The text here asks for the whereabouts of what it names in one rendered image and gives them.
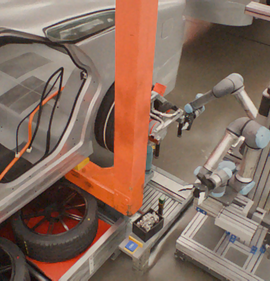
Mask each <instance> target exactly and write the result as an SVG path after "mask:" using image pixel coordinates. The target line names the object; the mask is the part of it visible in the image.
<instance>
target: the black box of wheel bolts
mask: <svg viewBox="0 0 270 281"><path fill-rule="evenodd" d="M164 219H165V218H164V217H162V216H161V215H160V214H159V213H157V212H156V211H154V210H153V209H152V208H150V209H149V210H148V211H146V212H145V213H143V214H142V215H140V216H139V217H138V218H137V219H136V220H135V221H133V222H132V233H134V234H135V235H136V236H137V237H139V238H140V239H141V240H142V241H144V242H147V241H148V240H149V239H150V238H152V237H153V236H154V235H155V234H156V233H157V232H159V231H160V230H161V229H163V226H164Z"/></svg>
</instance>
